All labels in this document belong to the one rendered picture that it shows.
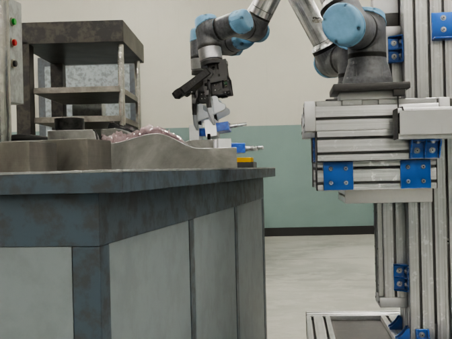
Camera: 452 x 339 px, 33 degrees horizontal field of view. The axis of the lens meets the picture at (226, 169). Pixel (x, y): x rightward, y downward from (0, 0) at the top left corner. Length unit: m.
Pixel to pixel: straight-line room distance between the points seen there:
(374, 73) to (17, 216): 1.29
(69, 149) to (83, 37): 4.89
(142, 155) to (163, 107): 7.01
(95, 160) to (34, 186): 0.42
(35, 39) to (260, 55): 3.29
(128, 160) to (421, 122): 0.82
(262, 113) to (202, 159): 6.95
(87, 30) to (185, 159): 4.57
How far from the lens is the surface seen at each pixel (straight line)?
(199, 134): 2.72
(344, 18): 2.22
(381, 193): 2.44
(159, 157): 2.05
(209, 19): 2.50
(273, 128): 8.99
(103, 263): 1.32
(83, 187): 1.29
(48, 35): 6.62
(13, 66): 3.05
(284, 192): 8.98
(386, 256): 2.58
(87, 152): 1.67
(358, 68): 2.33
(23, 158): 1.52
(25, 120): 6.59
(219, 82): 2.44
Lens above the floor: 0.80
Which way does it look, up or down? level
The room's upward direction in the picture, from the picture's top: 1 degrees counter-clockwise
